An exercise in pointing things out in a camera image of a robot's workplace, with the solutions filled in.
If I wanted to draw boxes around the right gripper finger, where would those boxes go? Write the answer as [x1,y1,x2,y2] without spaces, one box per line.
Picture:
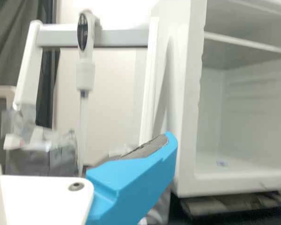
[85,131,179,225]

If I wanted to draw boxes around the black tray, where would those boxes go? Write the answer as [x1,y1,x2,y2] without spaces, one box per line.
[180,191,281,217]

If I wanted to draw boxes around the pipette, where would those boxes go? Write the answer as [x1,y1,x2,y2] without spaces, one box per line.
[76,9,101,176]

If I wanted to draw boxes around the white incubator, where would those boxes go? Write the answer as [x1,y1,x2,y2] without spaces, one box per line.
[151,0,281,200]

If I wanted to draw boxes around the white pipette stand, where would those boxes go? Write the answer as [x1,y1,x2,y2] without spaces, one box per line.
[1,20,171,211]

